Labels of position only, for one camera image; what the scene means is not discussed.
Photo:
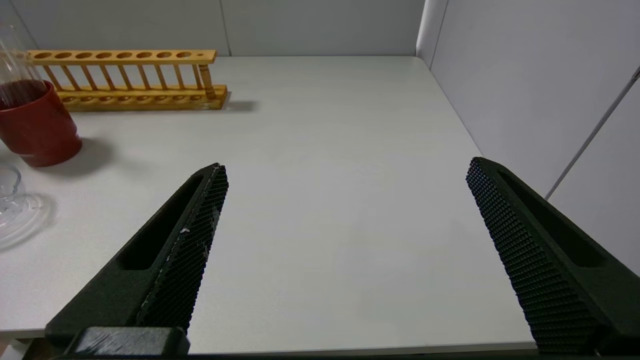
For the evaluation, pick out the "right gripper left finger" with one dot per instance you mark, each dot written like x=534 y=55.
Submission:
x=170 y=250

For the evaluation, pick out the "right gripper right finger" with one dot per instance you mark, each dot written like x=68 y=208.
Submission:
x=550 y=260

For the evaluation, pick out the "wooden test tube rack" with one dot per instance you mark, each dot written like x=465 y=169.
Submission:
x=150 y=100

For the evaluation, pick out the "empty glass test tube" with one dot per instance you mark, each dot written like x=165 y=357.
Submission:
x=20 y=65

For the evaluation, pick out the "clear glass beaker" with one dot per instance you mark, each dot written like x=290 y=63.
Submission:
x=9 y=185

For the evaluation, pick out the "red plastic cup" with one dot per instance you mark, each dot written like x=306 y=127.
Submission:
x=40 y=130

